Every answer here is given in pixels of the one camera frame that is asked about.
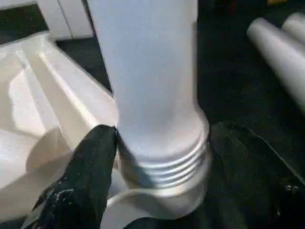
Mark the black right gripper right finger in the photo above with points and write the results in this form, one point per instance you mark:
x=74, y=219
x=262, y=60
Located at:
x=262, y=190

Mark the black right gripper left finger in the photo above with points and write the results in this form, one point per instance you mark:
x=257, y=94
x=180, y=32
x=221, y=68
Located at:
x=81, y=181

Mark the black work mat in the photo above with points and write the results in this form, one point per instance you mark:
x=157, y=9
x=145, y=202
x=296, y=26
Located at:
x=233, y=83

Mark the white sideboard cabinet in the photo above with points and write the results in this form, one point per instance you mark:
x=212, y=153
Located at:
x=69, y=16

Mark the white plastic table top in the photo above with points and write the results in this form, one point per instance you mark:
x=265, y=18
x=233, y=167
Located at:
x=35, y=95

